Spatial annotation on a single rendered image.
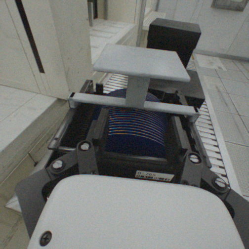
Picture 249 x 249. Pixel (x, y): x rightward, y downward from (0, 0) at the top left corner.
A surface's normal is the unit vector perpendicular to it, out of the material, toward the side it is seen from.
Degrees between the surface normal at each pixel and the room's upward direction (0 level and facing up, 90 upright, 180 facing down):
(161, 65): 0
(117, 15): 90
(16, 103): 0
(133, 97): 90
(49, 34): 90
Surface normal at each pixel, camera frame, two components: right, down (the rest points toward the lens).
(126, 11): -0.25, 0.67
